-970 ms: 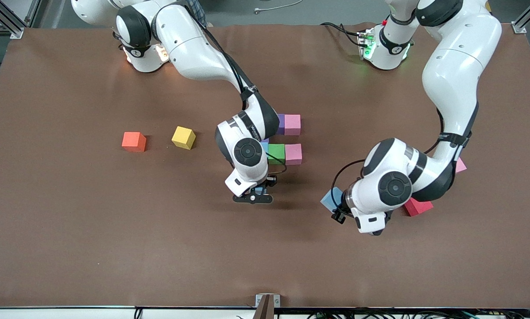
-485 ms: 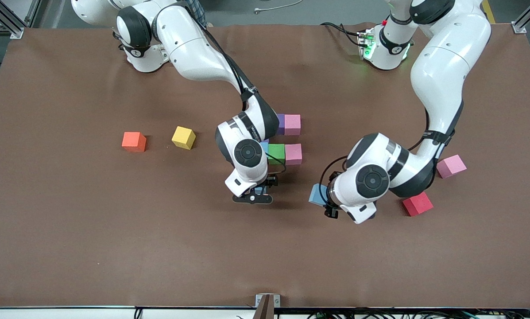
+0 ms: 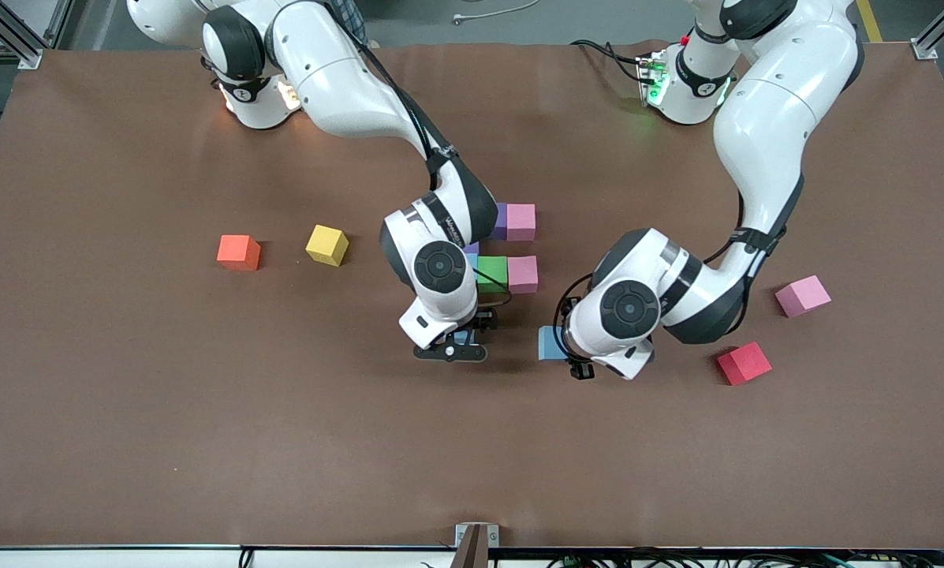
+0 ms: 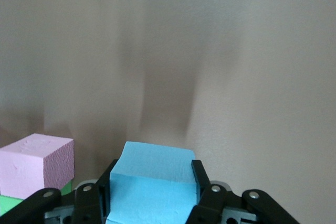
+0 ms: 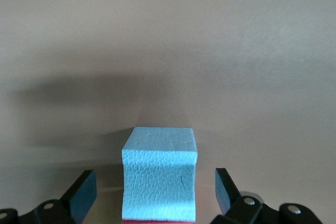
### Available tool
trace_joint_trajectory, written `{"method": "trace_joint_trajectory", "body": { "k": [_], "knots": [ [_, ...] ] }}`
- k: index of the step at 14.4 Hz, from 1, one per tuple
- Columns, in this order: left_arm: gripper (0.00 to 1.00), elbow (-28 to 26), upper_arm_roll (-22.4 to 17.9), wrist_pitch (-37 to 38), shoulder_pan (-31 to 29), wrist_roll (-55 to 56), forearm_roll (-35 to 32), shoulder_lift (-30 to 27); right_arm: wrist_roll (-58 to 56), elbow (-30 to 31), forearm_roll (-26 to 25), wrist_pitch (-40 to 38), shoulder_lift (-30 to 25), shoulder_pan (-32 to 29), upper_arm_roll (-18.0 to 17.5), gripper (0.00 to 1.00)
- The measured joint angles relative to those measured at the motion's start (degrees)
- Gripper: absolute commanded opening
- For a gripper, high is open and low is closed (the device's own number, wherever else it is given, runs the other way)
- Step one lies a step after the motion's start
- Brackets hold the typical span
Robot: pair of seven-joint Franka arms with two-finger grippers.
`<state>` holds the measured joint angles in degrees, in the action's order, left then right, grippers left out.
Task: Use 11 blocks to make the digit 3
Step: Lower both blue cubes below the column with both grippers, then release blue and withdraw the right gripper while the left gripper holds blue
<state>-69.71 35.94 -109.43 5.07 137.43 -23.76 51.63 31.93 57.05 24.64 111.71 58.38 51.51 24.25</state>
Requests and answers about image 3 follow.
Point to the purple foam block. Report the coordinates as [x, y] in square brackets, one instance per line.
[472, 248]
[501, 222]

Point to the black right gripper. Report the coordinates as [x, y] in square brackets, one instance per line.
[485, 319]

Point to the grey metal strut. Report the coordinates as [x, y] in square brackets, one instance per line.
[60, 24]

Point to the green foam block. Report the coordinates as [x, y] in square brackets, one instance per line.
[494, 272]

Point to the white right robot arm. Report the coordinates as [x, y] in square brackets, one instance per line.
[452, 304]

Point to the metal bracket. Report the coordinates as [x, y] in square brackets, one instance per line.
[491, 535]

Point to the red foam block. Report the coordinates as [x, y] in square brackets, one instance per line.
[744, 363]

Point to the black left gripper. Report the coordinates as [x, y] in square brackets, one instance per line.
[581, 369]

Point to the plaid trouser leg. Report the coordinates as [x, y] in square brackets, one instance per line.
[353, 20]

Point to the brown table cover sheet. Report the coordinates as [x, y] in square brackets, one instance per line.
[124, 442]

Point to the brown camera pole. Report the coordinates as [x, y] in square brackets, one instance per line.
[472, 556]

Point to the pink foam block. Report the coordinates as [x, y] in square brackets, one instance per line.
[523, 274]
[803, 297]
[521, 222]

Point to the aluminium frame profile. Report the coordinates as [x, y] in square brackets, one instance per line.
[6, 31]
[941, 28]

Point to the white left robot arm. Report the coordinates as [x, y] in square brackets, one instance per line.
[763, 118]

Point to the orange foam block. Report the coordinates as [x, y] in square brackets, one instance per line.
[237, 251]

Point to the yellow foam block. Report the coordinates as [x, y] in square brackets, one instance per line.
[326, 244]

